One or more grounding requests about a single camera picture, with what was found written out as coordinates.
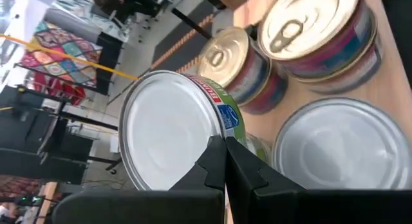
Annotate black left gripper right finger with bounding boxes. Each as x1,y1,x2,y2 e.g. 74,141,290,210
225,136,412,224

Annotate yellow cable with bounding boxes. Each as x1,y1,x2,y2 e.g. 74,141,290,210
0,33,141,82

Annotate salmon can blue red label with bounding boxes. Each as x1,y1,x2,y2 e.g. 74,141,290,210
239,71,289,116
196,26,271,106
283,40,384,96
256,0,378,82

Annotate patterned patchwork quilt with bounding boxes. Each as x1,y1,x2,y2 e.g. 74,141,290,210
19,21,104,89

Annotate black mat orange stripes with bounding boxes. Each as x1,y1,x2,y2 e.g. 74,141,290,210
149,0,228,75

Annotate black table mat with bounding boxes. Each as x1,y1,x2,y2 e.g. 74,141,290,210
375,0,412,89

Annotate red patterned cloth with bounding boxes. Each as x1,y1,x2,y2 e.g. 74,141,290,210
32,72,88,106

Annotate tuna can green label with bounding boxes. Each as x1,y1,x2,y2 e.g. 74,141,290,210
118,70,248,191
272,97,412,191
245,132,274,165

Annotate wooden shelf board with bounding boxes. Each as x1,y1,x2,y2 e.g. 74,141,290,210
218,0,412,144

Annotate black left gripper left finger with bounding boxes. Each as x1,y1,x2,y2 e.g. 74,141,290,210
53,135,227,224

